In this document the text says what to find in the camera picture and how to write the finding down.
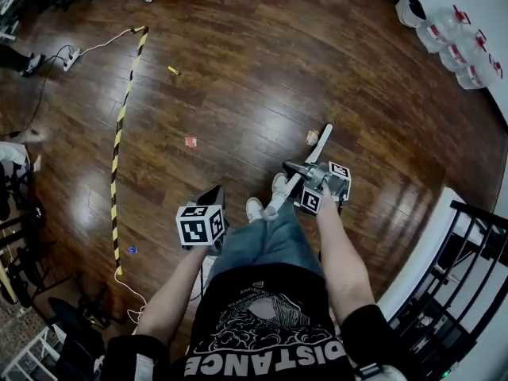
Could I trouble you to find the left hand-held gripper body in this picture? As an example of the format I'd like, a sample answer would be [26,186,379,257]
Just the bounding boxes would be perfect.
[175,203,227,257]

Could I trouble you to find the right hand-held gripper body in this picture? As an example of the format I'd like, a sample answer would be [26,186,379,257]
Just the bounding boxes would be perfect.
[295,160,353,216]

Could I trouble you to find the white broom with grey bristles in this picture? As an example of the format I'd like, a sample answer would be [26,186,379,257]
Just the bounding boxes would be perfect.
[261,123,334,222]

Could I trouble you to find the person's left forearm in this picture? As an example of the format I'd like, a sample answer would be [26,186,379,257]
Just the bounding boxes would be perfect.
[134,246,214,339]

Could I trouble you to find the person's right forearm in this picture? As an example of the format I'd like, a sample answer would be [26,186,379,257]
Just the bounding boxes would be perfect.
[317,194,376,325]

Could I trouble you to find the person's right hand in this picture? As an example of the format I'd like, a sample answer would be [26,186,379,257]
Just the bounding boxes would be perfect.
[319,172,340,200]

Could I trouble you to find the white sneaker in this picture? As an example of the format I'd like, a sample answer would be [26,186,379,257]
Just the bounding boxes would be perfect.
[245,196,265,224]
[271,172,298,200]

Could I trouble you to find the blue jeans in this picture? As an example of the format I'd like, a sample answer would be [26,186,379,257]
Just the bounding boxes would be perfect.
[204,206,325,289]

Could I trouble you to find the long yellow black floor tape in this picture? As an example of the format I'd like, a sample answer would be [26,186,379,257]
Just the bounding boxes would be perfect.
[110,25,150,277]

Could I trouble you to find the black printed t-shirt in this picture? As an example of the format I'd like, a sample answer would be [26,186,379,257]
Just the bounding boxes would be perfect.
[94,262,428,381]

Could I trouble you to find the black office chair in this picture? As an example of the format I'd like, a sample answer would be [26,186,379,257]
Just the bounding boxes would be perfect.
[47,283,132,381]

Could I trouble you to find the black stair railing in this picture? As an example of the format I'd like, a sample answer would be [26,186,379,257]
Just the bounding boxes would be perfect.
[387,199,508,381]

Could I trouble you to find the small white appliance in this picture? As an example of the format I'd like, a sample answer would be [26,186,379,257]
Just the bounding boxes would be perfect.
[394,0,429,29]

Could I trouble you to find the clear water jug red label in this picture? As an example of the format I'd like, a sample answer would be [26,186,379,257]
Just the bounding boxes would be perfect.
[455,53,503,90]
[416,4,471,53]
[438,29,487,72]

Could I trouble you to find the white power strip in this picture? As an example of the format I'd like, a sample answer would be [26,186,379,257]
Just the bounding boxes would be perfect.
[62,47,83,72]

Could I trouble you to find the black power cable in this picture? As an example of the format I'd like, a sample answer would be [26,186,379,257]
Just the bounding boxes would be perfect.
[0,44,76,138]

